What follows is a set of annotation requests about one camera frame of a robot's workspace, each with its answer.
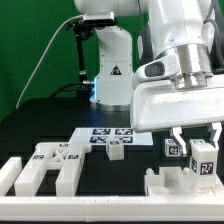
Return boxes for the black camera stand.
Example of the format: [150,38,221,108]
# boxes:
[65,19,93,98]

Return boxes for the white camera cable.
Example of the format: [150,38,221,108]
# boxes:
[15,14,85,110]

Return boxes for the black cables at base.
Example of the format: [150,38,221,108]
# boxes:
[48,79,96,99]

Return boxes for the white chair seat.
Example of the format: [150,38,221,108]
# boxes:
[144,166,223,198]

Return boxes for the white U-shaped fence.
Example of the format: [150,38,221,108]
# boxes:
[0,157,224,222]

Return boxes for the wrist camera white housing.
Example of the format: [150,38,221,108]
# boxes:
[132,54,180,89]

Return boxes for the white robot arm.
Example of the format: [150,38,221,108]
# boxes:
[74,0,224,154]

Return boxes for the white chair back frame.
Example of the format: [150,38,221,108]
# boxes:
[14,143,92,197]

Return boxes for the white tagged cube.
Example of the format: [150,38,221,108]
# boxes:
[165,139,180,157]
[190,139,206,146]

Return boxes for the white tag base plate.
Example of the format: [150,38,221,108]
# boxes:
[69,127,153,146]

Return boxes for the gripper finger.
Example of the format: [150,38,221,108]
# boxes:
[169,127,187,156]
[208,122,222,149]

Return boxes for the grey camera on stand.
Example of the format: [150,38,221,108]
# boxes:
[83,12,116,27]

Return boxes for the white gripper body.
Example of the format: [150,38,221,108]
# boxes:
[130,75,224,132]

